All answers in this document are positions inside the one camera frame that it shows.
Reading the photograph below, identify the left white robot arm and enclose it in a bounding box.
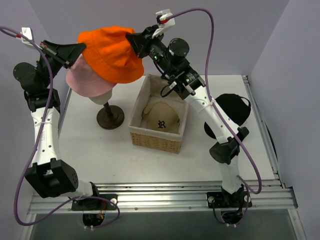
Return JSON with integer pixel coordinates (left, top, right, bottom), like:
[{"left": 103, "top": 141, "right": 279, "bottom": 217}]
[{"left": 13, "top": 40, "right": 101, "bottom": 210}]

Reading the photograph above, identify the purple cable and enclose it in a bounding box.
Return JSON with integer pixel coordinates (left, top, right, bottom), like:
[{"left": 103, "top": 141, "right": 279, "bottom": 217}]
[
  {"left": 0, "top": 26, "right": 121, "bottom": 227},
  {"left": 164, "top": 8, "right": 263, "bottom": 226}
]

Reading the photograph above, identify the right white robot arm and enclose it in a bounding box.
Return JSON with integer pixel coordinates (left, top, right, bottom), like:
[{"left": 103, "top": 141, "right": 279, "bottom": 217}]
[{"left": 125, "top": 25, "right": 249, "bottom": 207}]

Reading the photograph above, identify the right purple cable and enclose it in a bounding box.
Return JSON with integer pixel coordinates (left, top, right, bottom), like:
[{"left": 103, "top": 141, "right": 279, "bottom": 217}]
[{"left": 164, "top": 8, "right": 263, "bottom": 226}]

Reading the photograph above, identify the black cap with R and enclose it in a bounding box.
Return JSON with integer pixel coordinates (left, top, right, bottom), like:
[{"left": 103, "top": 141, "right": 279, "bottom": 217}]
[{"left": 215, "top": 93, "right": 252, "bottom": 127}]

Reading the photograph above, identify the aluminium rail frame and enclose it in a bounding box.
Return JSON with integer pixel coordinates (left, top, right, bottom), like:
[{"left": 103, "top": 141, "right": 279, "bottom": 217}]
[{"left": 23, "top": 75, "right": 306, "bottom": 240}]

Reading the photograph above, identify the dark round mannequin stand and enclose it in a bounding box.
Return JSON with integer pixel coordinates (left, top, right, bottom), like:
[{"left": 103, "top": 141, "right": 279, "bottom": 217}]
[{"left": 96, "top": 102, "right": 125, "bottom": 130}]

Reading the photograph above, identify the beige cap with R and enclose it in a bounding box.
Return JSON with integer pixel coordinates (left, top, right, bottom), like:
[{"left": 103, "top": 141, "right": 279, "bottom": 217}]
[{"left": 142, "top": 101, "right": 181, "bottom": 134}]

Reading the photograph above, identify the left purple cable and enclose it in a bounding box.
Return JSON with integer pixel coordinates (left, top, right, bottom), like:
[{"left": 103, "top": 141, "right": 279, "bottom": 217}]
[{"left": 0, "top": 26, "right": 121, "bottom": 227}]

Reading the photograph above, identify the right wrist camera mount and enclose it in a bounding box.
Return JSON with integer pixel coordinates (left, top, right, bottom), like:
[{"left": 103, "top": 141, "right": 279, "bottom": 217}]
[{"left": 152, "top": 9, "right": 175, "bottom": 38}]

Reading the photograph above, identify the orange hat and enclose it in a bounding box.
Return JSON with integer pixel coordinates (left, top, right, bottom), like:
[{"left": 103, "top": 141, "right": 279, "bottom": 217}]
[{"left": 77, "top": 26, "right": 145, "bottom": 84}]

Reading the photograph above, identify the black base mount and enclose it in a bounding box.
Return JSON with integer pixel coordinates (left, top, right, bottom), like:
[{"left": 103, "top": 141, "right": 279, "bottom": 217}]
[
  {"left": 206, "top": 189, "right": 253, "bottom": 228},
  {"left": 71, "top": 193, "right": 120, "bottom": 228}
]

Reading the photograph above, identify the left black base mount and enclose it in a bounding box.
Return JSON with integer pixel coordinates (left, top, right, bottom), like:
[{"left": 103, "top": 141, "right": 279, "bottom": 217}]
[{"left": 71, "top": 193, "right": 120, "bottom": 228}]

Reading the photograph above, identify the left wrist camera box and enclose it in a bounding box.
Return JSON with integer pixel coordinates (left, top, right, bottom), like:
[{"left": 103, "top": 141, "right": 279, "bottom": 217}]
[{"left": 15, "top": 27, "right": 40, "bottom": 48}]

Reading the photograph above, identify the wicker basket with liner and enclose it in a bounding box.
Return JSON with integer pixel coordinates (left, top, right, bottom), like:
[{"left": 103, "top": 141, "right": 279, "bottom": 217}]
[{"left": 128, "top": 74, "right": 189, "bottom": 154}]

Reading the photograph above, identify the pink hat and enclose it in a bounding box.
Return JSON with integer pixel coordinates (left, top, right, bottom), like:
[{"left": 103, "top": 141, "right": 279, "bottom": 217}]
[{"left": 66, "top": 54, "right": 117, "bottom": 98}]

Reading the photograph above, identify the cream mannequin head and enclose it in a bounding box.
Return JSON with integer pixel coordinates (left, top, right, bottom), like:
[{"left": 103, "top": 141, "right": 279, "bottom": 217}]
[{"left": 89, "top": 90, "right": 112, "bottom": 105}]

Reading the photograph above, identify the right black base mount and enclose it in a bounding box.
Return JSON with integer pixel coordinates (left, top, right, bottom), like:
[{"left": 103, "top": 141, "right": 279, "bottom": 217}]
[{"left": 206, "top": 189, "right": 253, "bottom": 228}]

